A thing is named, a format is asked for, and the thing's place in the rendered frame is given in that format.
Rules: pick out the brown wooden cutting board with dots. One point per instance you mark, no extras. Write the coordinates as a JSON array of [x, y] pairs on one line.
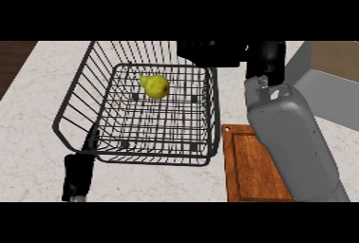
[[255, 171]]

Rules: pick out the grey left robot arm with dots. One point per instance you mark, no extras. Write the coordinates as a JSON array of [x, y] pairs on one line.
[[78, 199]]

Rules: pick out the yellow-green pear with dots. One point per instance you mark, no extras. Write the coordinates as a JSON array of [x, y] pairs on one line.
[[156, 86]]

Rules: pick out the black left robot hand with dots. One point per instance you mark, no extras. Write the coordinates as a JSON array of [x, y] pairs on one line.
[[79, 174]]

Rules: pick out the grey box-shaped appliance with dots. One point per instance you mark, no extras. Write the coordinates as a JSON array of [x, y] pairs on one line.
[[335, 98]]

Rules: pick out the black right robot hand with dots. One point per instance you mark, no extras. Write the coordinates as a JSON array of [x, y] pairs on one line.
[[270, 60]]

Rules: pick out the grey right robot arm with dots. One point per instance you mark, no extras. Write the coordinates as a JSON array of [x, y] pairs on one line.
[[292, 142]]

